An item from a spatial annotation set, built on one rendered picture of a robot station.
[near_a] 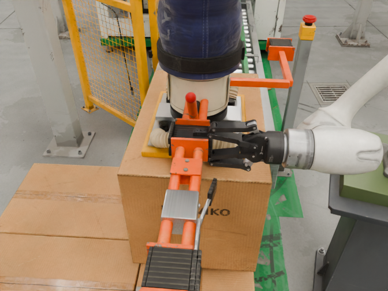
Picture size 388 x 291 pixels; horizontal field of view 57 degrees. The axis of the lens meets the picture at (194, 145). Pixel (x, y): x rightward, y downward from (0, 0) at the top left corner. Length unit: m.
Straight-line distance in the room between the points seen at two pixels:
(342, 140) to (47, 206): 1.19
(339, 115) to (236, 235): 0.44
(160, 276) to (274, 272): 1.47
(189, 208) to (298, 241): 1.53
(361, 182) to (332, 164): 0.53
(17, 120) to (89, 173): 1.63
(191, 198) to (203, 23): 0.40
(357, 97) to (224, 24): 0.37
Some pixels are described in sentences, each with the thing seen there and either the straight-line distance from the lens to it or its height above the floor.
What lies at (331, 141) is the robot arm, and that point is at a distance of 0.79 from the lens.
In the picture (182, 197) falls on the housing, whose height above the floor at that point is 1.17.
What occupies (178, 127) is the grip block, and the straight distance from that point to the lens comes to 0.82.
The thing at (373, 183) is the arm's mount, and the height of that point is 0.80.
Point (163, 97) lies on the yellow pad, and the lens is 1.19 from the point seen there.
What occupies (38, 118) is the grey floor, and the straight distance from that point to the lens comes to 3.19.
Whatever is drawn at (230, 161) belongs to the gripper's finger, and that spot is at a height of 1.11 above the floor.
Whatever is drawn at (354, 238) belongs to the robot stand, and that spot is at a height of 0.48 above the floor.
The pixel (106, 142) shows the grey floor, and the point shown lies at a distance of 2.74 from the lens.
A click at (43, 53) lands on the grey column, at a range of 2.38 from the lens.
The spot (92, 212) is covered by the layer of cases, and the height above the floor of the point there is 0.54.
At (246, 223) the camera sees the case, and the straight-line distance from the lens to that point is 1.03.
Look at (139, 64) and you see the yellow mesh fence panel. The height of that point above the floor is 0.66.
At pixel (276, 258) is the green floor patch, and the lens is 2.03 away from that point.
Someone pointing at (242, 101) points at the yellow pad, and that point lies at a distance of 1.18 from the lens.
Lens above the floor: 1.65
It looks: 39 degrees down
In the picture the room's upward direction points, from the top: straight up
